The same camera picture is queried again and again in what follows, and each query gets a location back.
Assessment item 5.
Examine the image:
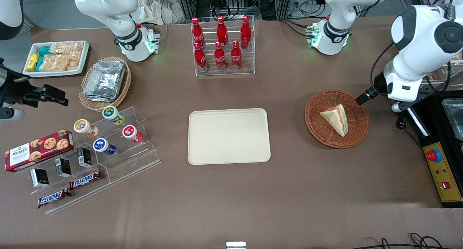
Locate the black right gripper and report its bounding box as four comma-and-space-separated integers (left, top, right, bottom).
0, 59, 69, 108

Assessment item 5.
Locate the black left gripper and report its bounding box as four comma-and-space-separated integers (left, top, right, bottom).
356, 71, 390, 105

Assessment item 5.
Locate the triangle sandwich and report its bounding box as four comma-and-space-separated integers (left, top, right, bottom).
319, 104, 349, 138

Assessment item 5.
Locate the white rectangular snack tray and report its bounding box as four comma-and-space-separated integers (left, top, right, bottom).
22, 40, 90, 78

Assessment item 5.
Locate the round brown wicker basket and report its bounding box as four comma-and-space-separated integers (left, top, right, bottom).
305, 89, 370, 149

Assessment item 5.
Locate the oval light wicker basket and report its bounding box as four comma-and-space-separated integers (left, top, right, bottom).
78, 56, 132, 112

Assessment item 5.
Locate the beige plastic tray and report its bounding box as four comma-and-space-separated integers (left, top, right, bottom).
188, 108, 271, 165

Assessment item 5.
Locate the clear rice cracker bag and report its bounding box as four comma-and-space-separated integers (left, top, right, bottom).
50, 42, 85, 57
39, 54, 81, 72

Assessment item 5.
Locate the orange lid yogurt cup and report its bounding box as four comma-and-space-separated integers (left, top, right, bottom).
73, 119, 99, 138

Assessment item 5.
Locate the yellow snack packet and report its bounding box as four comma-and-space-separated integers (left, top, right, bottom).
26, 52, 40, 72

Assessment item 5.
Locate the silver foil container stack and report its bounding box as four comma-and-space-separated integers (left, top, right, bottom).
83, 60, 126, 102

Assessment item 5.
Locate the green lid yogurt cup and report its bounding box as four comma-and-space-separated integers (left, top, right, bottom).
102, 105, 126, 126

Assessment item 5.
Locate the red Walkers cookie box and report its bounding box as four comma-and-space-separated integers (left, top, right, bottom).
4, 129, 75, 173

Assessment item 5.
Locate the blue lid yogurt cup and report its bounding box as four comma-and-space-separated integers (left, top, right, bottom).
93, 138, 117, 156

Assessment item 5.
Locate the small black carton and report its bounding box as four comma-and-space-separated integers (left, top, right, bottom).
55, 157, 72, 178
29, 168, 50, 189
77, 147, 93, 168

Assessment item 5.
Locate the black machine housing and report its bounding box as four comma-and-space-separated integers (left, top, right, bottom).
407, 91, 463, 208

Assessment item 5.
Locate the red lid yogurt cup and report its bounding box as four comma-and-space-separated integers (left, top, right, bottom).
122, 124, 144, 144

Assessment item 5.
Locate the Snickers chocolate bar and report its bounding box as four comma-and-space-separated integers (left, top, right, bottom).
37, 187, 72, 209
69, 169, 103, 191

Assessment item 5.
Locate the metal steel pan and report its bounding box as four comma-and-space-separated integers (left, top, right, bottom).
441, 98, 463, 142

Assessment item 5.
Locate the clear acrylic stepped stand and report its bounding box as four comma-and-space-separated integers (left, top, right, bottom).
28, 106, 162, 215

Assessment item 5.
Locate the yellow emergency stop panel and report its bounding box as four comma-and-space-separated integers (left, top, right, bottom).
422, 142, 463, 203

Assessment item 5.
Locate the crumpled paper bag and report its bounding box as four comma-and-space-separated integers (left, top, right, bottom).
137, 0, 186, 26

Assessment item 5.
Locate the red cola bottle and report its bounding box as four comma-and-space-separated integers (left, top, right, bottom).
214, 42, 227, 72
194, 42, 209, 72
240, 15, 252, 49
191, 17, 205, 48
230, 40, 242, 71
216, 16, 229, 47

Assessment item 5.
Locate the clear acrylic bottle rack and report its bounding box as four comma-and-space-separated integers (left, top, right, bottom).
191, 15, 256, 77

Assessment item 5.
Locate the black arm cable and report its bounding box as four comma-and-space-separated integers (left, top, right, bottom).
369, 42, 395, 94

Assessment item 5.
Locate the black plug with cable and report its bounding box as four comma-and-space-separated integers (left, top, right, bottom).
396, 111, 433, 150

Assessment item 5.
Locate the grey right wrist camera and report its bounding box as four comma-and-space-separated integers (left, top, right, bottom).
0, 108, 26, 121

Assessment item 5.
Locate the black table cable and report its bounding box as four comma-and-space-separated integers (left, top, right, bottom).
353, 232, 463, 249

